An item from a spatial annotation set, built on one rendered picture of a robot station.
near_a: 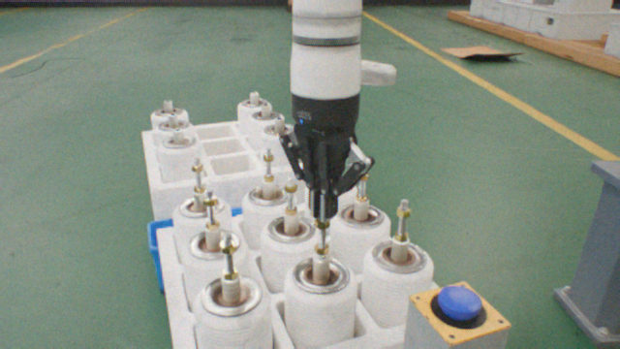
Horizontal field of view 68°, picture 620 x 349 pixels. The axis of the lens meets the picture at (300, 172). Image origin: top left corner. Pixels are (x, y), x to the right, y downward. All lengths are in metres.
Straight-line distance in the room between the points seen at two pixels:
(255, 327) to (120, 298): 0.51
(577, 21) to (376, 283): 3.52
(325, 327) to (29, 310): 0.66
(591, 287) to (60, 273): 1.07
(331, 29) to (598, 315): 0.75
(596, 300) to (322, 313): 0.57
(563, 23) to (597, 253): 3.09
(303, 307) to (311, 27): 0.33
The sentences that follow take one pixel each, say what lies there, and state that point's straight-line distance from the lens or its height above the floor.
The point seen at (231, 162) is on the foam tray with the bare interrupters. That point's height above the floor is 0.16.
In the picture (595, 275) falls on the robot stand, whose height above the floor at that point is 0.11.
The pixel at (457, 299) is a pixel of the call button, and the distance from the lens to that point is 0.49.
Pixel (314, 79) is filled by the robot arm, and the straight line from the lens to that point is 0.47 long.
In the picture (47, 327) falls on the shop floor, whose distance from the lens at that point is 1.03.
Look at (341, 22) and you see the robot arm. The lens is 0.46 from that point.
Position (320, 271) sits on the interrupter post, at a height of 0.27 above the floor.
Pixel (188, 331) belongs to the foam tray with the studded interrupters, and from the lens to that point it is 0.66.
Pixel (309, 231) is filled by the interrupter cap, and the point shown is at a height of 0.25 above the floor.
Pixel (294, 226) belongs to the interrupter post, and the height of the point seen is 0.26.
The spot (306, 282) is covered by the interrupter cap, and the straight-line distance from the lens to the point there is 0.60.
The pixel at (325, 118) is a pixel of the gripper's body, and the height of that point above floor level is 0.48.
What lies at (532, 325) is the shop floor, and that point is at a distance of 1.01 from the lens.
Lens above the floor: 0.63
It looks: 25 degrees down
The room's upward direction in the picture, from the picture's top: straight up
